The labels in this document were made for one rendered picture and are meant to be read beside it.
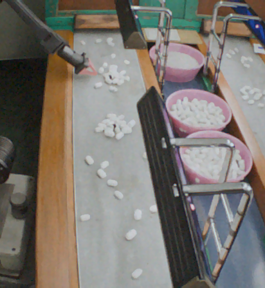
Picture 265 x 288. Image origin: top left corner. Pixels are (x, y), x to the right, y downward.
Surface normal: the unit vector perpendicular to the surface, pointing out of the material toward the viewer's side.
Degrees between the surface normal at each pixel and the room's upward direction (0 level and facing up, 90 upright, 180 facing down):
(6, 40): 90
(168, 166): 58
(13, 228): 1
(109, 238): 0
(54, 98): 0
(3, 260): 90
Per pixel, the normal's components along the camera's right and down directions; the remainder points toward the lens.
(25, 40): 0.14, 0.63
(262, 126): 0.07, -0.77
